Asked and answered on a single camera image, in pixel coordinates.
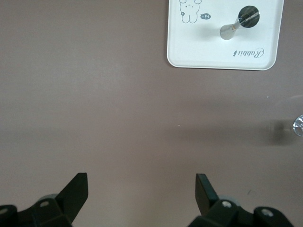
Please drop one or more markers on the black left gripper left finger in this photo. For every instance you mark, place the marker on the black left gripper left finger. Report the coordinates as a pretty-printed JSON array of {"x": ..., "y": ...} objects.
[{"x": 71, "y": 196}]

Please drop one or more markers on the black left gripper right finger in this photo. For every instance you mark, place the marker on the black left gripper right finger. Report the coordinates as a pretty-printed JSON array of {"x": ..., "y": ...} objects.
[{"x": 206, "y": 198}]

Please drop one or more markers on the steel double jigger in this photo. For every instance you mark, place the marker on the steel double jigger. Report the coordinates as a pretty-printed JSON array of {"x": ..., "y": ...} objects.
[{"x": 248, "y": 16}]

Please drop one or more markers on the clear wine glass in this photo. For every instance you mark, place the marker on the clear wine glass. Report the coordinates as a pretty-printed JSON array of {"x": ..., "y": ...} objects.
[{"x": 298, "y": 125}]

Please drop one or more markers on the cream rabbit print tray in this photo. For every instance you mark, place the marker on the cream rabbit print tray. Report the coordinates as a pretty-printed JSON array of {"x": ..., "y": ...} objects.
[{"x": 201, "y": 47}]

